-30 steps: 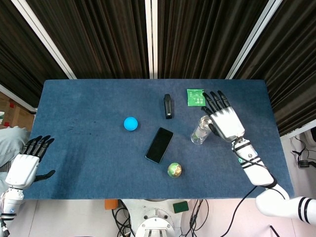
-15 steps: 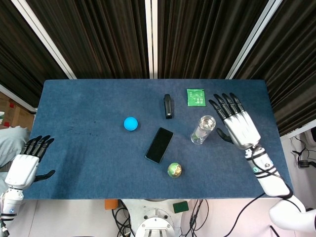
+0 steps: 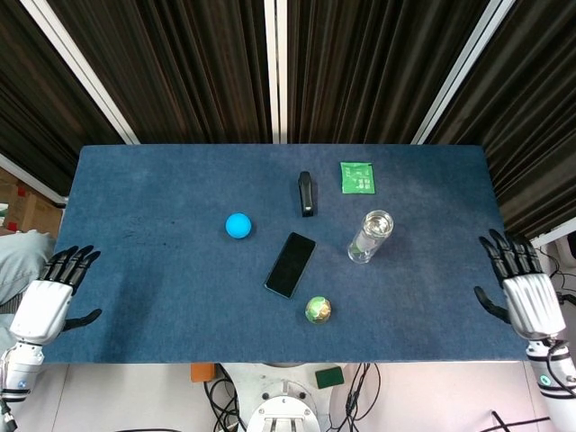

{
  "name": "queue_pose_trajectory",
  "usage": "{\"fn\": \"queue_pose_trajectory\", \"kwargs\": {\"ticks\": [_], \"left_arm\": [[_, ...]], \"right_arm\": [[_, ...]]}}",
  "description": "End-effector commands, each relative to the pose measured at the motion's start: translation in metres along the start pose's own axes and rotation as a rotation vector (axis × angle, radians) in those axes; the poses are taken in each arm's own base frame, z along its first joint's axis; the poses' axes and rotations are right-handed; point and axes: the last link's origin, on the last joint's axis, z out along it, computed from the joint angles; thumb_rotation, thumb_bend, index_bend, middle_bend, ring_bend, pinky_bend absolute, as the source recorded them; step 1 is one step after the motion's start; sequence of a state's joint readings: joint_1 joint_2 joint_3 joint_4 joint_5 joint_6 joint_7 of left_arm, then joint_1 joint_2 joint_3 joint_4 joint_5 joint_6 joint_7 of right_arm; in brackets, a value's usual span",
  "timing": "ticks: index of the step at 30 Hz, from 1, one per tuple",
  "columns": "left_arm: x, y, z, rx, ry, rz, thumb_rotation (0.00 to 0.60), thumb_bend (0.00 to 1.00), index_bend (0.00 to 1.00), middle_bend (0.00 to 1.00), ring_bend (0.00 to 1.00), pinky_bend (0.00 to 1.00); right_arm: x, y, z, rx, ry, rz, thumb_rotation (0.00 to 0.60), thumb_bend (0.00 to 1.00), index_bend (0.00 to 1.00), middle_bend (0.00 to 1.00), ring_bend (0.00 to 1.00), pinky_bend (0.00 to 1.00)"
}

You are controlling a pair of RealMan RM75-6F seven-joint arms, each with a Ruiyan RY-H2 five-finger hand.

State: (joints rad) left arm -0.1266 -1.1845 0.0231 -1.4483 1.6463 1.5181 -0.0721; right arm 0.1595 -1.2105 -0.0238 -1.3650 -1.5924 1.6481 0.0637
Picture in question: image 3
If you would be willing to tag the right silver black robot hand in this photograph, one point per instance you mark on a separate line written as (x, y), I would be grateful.
(531, 301)

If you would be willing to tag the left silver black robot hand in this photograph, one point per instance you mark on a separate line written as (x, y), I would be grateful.
(40, 310)

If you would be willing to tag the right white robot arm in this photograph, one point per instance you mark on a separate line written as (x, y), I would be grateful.
(560, 405)

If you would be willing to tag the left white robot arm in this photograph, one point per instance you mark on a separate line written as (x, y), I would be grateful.
(20, 371)

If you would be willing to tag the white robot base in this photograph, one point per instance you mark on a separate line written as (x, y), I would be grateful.
(281, 405)

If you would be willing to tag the clear glass bottle cup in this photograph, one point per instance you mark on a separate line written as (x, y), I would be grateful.
(360, 256)

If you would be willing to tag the grey fabric bundle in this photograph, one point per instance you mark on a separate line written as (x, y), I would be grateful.
(20, 265)

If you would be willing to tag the cardboard box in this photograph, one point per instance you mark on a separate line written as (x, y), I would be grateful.
(27, 207)

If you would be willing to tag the blue table cloth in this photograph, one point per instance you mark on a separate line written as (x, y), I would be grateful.
(180, 292)

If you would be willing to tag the dark brown curtain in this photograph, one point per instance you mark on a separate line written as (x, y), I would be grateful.
(369, 67)
(531, 135)
(36, 99)
(180, 67)

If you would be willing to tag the orange box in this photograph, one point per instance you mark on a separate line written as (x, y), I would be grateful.
(202, 372)

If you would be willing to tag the green gold dome toy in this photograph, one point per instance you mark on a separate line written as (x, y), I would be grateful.
(319, 309)

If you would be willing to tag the green foil packet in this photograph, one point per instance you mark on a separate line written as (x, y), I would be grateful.
(357, 177)

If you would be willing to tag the blue ball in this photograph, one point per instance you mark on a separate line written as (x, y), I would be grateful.
(238, 226)

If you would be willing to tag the dark green block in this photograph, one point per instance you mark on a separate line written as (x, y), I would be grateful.
(329, 378)

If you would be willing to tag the black smartphone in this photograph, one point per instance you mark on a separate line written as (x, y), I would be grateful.
(290, 265)

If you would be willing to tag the black stapler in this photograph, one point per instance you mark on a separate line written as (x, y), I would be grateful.
(306, 195)

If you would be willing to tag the white frame bar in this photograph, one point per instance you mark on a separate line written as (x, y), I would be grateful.
(31, 177)
(555, 234)

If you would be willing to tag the white frame post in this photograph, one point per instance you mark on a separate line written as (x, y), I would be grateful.
(463, 72)
(275, 72)
(85, 72)

